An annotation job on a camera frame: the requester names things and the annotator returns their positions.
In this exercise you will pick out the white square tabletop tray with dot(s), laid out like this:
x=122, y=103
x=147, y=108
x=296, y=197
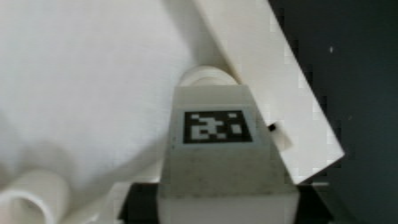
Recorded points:
x=94, y=54

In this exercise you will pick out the white table leg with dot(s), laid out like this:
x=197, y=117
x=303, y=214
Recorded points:
x=225, y=184

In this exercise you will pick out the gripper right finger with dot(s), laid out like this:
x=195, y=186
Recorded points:
x=312, y=211

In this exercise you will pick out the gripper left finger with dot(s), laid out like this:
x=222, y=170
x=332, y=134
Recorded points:
x=138, y=211

